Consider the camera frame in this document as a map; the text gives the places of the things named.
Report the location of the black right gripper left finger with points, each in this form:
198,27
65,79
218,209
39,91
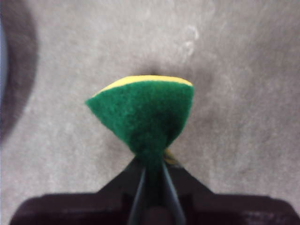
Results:
93,208

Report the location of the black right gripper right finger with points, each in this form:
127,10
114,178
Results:
222,211

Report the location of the yellow sponge with green pad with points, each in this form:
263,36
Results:
145,112

